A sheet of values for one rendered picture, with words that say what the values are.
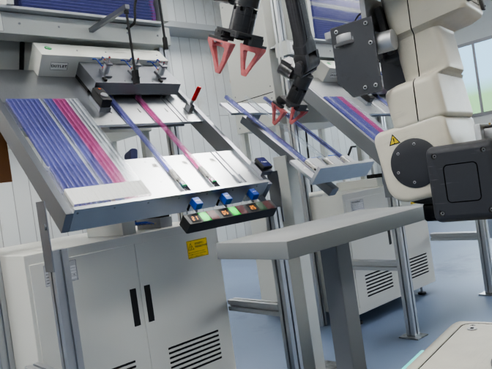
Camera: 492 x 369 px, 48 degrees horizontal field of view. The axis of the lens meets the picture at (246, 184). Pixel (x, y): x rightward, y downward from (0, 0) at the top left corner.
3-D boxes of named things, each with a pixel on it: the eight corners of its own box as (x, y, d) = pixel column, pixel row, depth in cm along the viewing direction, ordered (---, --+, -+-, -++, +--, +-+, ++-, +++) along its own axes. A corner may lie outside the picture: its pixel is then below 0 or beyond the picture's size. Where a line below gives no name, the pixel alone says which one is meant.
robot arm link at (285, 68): (303, 65, 181) (319, 56, 186) (277, 48, 186) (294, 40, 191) (296, 94, 190) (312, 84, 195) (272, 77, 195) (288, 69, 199)
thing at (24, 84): (198, 132, 200) (203, 120, 197) (14, 142, 156) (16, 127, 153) (154, 84, 218) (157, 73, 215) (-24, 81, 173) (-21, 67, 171)
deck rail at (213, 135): (265, 198, 181) (272, 183, 178) (261, 198, 180) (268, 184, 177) (158, 85, 219) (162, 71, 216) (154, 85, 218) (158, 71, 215)
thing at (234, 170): (261, 190, 179) (265, 182, 177) (69, 221, 135) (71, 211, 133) (228, 156, 189) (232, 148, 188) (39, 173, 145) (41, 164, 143)
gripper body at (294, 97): (276, 99, 194) (285, 80, 190) (293, 99, 201) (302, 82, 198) (288, 109, 191) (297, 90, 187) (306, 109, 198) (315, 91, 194)
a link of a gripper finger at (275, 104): (263, 119, 196) (274, 96, 192) (276, 118, 201) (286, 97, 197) (275, 129, 193) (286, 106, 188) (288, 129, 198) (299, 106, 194)
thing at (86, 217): (261, 198, 180) (269, 181, 176) (69, 232, 135) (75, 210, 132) (258, 196, 180) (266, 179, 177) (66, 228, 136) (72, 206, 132)
